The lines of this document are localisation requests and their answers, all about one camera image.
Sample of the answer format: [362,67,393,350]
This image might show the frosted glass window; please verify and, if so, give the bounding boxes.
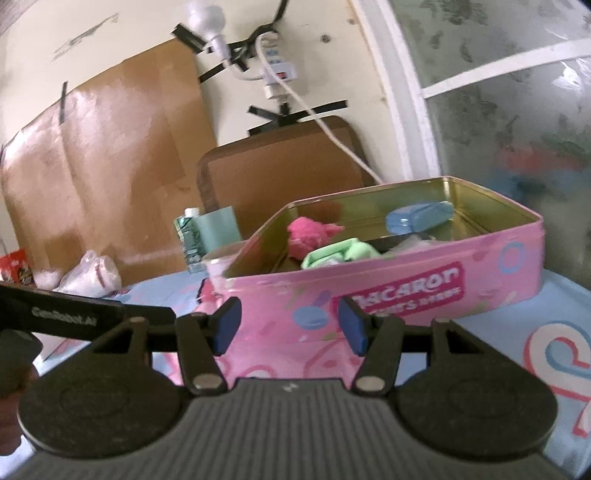
[350,0,591,288]

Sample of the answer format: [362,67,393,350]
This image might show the teal paper roll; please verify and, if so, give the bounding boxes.
[194,206,243,260]

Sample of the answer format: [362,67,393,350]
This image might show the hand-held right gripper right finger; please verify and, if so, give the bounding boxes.
[338,298,490,395]

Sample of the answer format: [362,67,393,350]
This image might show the pink plush toy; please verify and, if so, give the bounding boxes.
[286,216,345,262]

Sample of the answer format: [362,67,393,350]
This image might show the white cable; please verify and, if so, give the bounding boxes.
[255,31,385,186]

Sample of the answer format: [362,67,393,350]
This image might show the red snack packet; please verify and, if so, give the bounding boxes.
[0,248,36,285]

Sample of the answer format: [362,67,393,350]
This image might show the light green cloth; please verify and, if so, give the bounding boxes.
[301,237,382,271]

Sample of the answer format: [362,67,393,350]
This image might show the round cookie can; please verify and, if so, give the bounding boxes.
[203,249,246,289]

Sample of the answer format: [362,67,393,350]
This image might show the printed blue pink blanket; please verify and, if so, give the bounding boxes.
[0,268,591,462]

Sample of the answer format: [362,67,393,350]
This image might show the crossed black tape strips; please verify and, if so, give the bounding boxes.
[246,99,350,138]

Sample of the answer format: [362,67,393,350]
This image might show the black tape strips by socket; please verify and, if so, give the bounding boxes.
[172,0,291,85]

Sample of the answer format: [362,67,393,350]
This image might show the blue soft pouch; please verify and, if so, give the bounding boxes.
[385,200,454,236]

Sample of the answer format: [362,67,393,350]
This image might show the green drink carton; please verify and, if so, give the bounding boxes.
[174,207,206,273]

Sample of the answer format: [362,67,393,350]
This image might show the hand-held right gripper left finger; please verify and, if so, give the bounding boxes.
[88,296,243,395]

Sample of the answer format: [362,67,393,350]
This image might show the brown woven chair back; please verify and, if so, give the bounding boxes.
[196,115,378,241]

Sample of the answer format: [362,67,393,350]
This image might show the pink biscuit tin box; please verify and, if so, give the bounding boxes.
[224,176,544,347]

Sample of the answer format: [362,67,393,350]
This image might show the white fluffy cloth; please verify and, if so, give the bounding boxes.
[34,268,64,290]

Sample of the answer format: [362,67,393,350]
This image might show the brown cardboard sheet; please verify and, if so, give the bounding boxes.
[0,39,219,288]

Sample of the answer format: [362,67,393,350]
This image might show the plastic bag of white socks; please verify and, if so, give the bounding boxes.
[55,249,123,296]

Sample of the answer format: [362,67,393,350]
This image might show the white light bulb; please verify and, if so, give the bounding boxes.
[186,2,232,62]

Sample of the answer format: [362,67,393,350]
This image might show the person's left hand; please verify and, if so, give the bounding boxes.
[0,369,40,457]

